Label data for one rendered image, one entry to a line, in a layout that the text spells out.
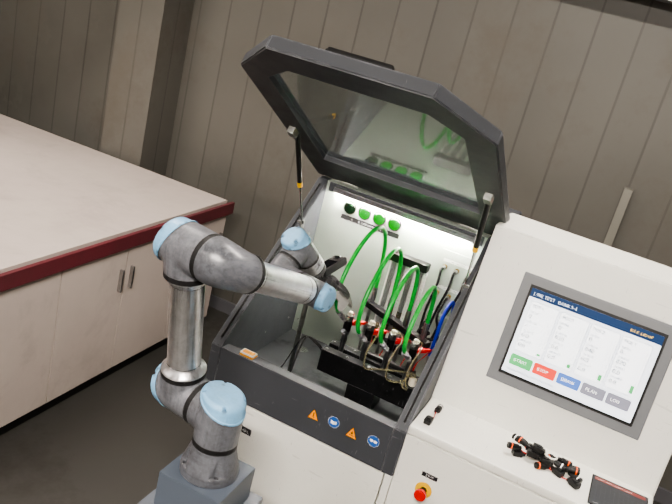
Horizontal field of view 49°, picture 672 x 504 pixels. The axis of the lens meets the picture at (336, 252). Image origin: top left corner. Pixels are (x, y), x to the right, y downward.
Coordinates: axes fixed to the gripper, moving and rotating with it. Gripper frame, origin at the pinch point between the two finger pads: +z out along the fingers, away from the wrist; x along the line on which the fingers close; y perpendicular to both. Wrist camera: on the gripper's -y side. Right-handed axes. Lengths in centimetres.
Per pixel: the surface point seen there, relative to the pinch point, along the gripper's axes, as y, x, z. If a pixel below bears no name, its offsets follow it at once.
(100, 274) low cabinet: 2, -146, 30
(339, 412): 28.0, 7.5, 18.1
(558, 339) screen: -19, 59, 25
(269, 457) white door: 46, -16, 32
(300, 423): 34.5, -5.5, 21.7
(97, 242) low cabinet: -6, -143, 17
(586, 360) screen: -17, 68, 30
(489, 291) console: -24.2, 36.6, 15.3
